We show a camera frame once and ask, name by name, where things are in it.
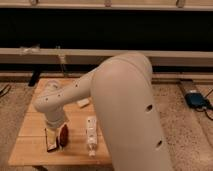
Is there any small white box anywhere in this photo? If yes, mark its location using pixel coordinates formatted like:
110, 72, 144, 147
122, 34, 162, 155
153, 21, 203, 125
77, 98, 90, 108

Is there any white plastic bottle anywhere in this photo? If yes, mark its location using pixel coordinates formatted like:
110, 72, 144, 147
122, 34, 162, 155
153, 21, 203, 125
86, 116, 98, 157

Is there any blue device on floor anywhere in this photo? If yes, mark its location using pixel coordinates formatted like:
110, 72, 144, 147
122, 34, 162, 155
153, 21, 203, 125
184, 92, 211, 108

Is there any wooden table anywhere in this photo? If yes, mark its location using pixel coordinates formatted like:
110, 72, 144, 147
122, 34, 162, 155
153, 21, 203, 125
8, 78, 111, 166

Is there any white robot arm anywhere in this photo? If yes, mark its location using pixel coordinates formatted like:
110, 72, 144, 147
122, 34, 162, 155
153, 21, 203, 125
34, 52, 173, 171

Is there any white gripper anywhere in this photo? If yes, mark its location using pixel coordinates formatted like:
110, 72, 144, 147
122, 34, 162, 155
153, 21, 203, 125
45, 117, 69, 146

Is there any long wooden shelf rail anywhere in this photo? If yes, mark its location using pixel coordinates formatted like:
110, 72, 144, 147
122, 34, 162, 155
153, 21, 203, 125
0, 48, 213, 67

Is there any dark snack bar packet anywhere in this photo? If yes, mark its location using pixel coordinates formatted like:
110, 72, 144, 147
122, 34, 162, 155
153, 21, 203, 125
45, 128, 58, 152

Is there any black cable on floor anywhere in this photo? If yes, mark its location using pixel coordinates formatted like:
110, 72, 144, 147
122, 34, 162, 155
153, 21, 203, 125
0, 83, 12, 99

